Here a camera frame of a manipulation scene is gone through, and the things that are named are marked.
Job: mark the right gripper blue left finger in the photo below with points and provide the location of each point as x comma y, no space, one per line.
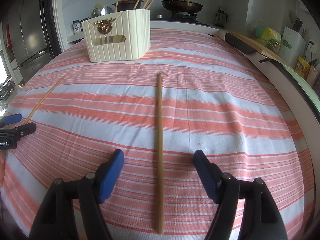
55,217

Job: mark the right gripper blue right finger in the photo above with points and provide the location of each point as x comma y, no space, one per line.
261,218

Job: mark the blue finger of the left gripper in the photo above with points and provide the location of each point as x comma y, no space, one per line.
11,119

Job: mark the grey refrigerator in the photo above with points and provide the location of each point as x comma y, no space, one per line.
33,35

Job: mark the red striped tablecloth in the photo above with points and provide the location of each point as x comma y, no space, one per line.
213,99

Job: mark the wooden cutting board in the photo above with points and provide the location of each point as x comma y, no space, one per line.
260,48

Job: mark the cream ribbed utensil box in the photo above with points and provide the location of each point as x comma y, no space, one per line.
119,36

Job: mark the yellow green bag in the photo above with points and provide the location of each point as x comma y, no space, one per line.
268,37

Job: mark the white knife block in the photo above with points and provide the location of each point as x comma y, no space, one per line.
292,46

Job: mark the black gas stove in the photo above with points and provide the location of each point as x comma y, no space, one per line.
178,17

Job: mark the dark glass kettle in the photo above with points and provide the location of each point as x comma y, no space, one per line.
221,18

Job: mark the clay pot orange lid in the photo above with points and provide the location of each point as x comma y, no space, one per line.
123,5

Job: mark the black frying pan with lid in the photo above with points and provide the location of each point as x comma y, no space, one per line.
182,6

